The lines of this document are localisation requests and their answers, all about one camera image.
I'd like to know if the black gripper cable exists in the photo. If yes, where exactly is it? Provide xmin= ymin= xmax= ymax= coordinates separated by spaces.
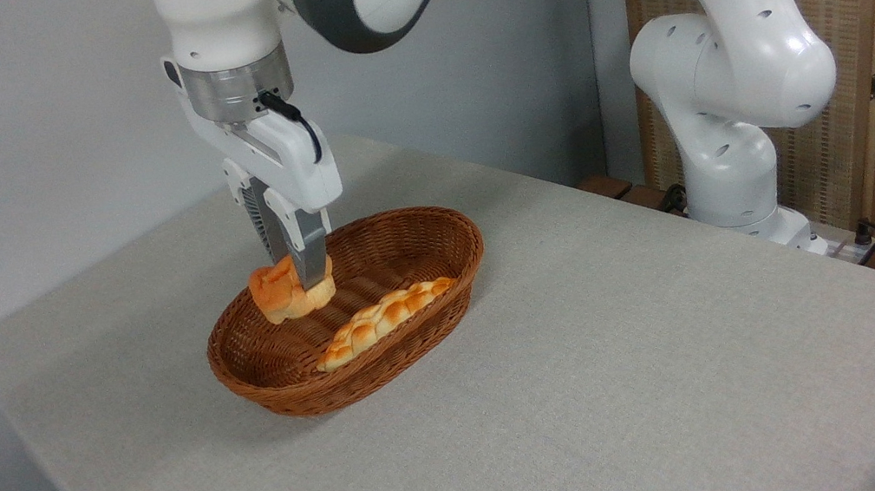
xmin=255 ymin=83 xmax=325 ymax=172

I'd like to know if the brown oval wicker basket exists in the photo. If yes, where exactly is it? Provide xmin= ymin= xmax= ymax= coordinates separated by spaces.
xmin=188 ymin=196 xmax=507 ymax=431

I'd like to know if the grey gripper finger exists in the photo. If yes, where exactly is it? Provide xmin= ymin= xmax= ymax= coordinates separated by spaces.
xmin=222 ymin=150 xmax=291 ymax=271
xmin=262 ymin=180 xmax=339 ymax=296

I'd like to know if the round orange bread roll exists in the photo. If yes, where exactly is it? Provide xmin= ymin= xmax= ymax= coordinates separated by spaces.
xmin=245 ymin=247 xmax=342 ymax=329

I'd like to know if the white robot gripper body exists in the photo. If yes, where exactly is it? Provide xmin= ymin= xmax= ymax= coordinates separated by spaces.
xmin=162 ymin=34 xmax=346 ymax=231

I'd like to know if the long braided bread loaf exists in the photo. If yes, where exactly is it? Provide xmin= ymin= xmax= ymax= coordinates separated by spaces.
xmin=305 ymin=274 xmax=470 ymax=375

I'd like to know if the brown wooden base board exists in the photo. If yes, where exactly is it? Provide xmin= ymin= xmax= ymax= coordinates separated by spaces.
xmin=576 ymin=131 xmax=875 ymax=335

